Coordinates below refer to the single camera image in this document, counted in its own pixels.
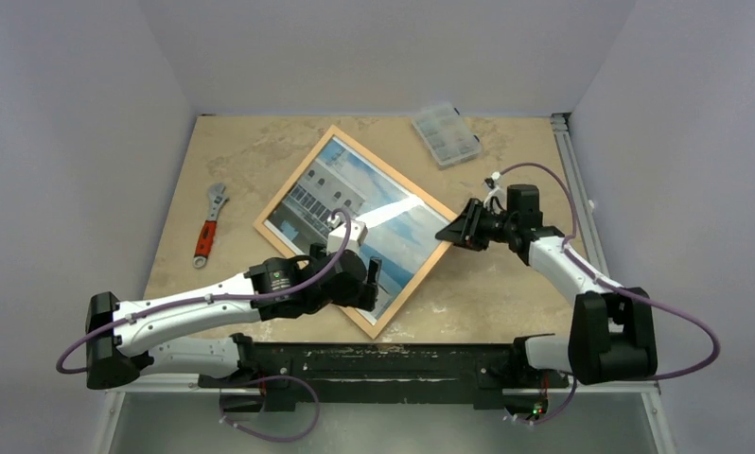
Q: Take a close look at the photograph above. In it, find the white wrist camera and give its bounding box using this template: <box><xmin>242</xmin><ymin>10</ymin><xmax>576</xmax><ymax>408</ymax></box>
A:
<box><xmin>483</xmin><ymin>171</ymin><xmax>507</xmax><ymax>213</ymax></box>
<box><xmin>326</xmin><ymin>213</ymin><xmax>368</xmax><ymax>253</ymax></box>

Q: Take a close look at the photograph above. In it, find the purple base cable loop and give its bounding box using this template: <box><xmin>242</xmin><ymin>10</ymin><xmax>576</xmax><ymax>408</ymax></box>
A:
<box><xmin>217</xmin><ymin>375</ymin><xmax>321</xmax><ymax>444</ymax></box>

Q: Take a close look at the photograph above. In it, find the clear acrylic glass sheet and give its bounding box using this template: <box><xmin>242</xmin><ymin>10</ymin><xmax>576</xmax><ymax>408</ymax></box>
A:
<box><xmin>265</xmin><ymin>137</ymin><xmax>448</xmax><ymax>325</ymax></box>

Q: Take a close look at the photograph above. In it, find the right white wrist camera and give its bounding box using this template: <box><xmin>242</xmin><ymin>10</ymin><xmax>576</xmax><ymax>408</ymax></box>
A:
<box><xmin>483</xmin><ymin>171</ymin><xmax>507</xmax><ymax>213</ymax></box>

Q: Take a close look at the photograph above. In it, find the clear plastic organizer box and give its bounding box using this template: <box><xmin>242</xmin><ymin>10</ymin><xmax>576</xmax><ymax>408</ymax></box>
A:
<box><xmin>411</xmin><ymin>103</ymin><xmax>483</xmax><ymax>169</ymax></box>

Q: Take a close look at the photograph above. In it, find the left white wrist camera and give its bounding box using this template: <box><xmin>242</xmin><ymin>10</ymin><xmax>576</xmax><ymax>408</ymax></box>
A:
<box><xmin>326</xmin><ymin>213</ymin><xmax>368</xmax><ymax>253</ymax></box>

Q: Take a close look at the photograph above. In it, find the light wooden picture frame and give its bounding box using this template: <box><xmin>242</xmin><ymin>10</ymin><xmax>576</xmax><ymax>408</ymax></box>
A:
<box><xmin>253</xmin><ymin>124</ymin><xmax>460</xmax><ymax>341</ymax></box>

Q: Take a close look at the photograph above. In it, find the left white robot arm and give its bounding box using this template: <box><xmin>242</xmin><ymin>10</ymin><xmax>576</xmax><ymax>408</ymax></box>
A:
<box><xmin>85</xmin><ymin>244</ymin><xmax>382</xmax><ymax>390</ymax></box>

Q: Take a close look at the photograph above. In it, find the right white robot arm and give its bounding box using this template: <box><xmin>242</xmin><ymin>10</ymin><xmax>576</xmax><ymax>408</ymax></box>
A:
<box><xmin>435</xmin><ymin>184</ymin><xmax>658</xmax><ymax>385</ymax></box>

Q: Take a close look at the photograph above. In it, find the red handled adjustable wrench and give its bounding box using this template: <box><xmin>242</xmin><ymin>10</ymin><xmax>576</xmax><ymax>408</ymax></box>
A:
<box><xmin>192</xmin><ymin>183</ymin><xmax>229</xmax><ymax>269</ymax></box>

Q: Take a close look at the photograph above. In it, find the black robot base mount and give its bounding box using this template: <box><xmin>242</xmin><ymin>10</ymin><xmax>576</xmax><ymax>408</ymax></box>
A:
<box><xmin>198</xmin><ymin>336</ymin><xmax>569</xmax><ymax>411</ymax></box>

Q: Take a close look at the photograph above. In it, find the building photo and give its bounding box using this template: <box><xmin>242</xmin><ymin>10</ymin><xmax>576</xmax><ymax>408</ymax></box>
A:
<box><xmin>265</xmin><ymin>137</ymin><xmax>448</xmax><ymax>325</ymax></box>

